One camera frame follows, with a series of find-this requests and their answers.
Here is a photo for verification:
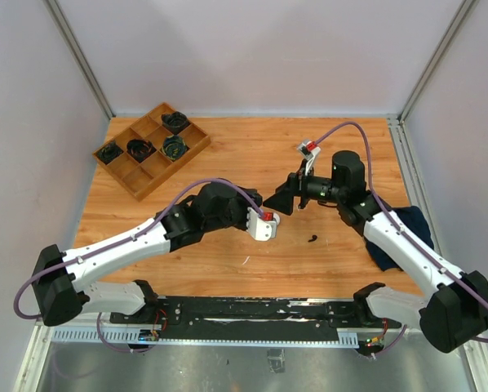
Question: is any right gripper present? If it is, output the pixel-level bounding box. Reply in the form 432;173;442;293
264;158;345;215

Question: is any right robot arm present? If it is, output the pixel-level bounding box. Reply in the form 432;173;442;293
264;150;488;353

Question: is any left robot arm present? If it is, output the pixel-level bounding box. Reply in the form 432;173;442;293
31;179;278;327

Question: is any black yellow rolled item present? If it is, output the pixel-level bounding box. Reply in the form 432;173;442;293
161;135;189;161

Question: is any dark blue cloth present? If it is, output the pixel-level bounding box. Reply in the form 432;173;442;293
365;206;434;272

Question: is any black rolled item top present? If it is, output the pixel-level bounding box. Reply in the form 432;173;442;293
161;111;190;135

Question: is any black red rolled item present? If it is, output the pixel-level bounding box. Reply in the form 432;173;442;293
126;139;156;163

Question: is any black green rolled item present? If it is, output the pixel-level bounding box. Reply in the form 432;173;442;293
95;140;123;164

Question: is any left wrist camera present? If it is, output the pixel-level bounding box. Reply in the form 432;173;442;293
246;207;278;242

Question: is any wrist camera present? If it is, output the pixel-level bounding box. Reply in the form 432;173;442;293
246;207;278;242
297;140;321;176

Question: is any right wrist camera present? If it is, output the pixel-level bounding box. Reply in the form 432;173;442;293
297;140;321;176

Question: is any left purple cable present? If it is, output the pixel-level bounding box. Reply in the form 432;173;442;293
13;177;269;354

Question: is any purple cable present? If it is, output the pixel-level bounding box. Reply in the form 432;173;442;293
13;177;269;354
303;121;488;360

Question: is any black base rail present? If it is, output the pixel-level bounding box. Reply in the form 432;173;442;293
109;296;401;344

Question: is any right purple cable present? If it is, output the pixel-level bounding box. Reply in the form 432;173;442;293
303;121;488;360

